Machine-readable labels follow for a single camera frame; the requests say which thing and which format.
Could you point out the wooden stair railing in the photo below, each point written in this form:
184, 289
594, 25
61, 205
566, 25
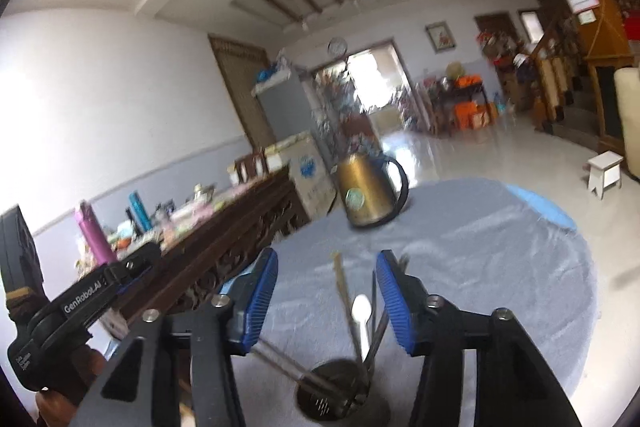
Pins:
554, 66

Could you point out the dark carved wooden sideboard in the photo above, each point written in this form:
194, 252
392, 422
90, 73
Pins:
218, 248

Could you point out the person's left hand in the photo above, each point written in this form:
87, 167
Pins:
69, 381

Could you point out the framed wall picture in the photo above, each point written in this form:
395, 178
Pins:
441, 37

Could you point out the grey table cloth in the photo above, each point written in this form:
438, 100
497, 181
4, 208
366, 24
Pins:
472, 241

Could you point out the grey refrigerator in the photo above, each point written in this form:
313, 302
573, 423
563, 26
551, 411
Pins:
291, 106

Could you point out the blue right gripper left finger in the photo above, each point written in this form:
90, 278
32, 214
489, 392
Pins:
251, 293

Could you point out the brass electric kettle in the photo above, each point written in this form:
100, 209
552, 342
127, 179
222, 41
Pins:
373, 189

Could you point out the pink water bottle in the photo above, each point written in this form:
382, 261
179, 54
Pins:
93, 233

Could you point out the white chest freezer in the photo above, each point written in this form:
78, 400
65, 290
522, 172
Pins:
307, 170

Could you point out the teal thermos bottle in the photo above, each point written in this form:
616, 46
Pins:
140, 212

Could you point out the cream leather sofa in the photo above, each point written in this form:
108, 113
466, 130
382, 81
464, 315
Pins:
627, 84

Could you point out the black utensil holder cup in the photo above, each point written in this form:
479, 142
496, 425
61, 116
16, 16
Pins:
368, 408

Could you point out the round wall clock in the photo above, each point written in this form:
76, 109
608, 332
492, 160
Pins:
337, 47

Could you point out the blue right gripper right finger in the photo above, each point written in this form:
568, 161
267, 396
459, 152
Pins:
405, 303

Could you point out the small white stool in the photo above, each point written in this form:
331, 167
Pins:
605, 170

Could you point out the dark wooden side table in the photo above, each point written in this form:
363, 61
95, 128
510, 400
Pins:
456, 107

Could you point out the white plastic spoon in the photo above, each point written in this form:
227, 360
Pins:
361, 314

